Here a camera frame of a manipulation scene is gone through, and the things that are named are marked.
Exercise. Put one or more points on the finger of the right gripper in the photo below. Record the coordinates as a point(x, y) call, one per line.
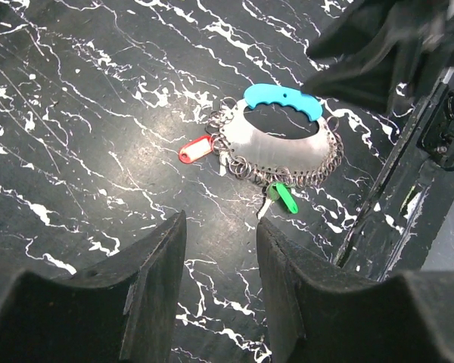
point(378, 45)

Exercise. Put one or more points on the green key tag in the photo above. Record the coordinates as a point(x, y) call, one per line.
point(278, 191)

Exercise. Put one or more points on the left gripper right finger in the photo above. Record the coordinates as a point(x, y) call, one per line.
point(317, 312)

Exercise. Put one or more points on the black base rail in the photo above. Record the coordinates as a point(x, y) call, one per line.
point(407, 220)

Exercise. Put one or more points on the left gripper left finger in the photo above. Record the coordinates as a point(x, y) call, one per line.
point(121, 309)

